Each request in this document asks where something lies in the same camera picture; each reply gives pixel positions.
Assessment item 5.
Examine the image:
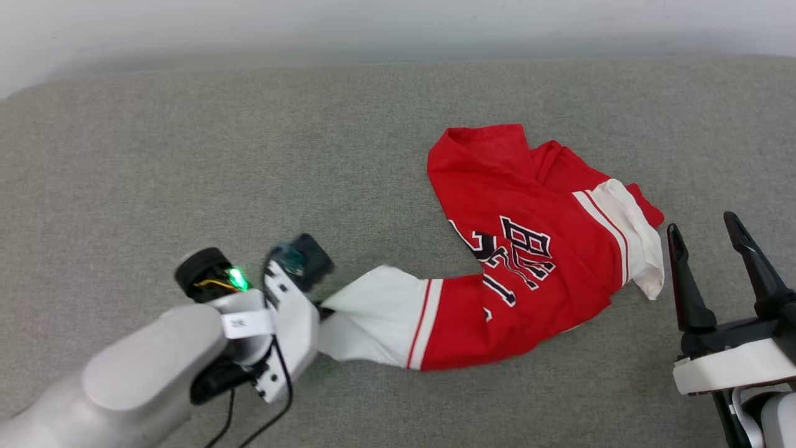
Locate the teal cable connector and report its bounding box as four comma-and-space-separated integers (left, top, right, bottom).
272, 245, 307, 278

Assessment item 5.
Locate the red and white jersey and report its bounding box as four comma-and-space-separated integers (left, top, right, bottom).
317, 123, 665, 372

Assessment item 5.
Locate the white paper label tag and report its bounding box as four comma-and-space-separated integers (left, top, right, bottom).
221, 309, 275, 340

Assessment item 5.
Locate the thin black cable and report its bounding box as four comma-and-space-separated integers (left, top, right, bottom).
238, 336, 294, 448
204, 386, 236, 448

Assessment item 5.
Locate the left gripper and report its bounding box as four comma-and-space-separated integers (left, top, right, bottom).
174, 248, 337, 405

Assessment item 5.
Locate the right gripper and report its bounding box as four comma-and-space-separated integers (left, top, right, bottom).
667, 212, 796, 448

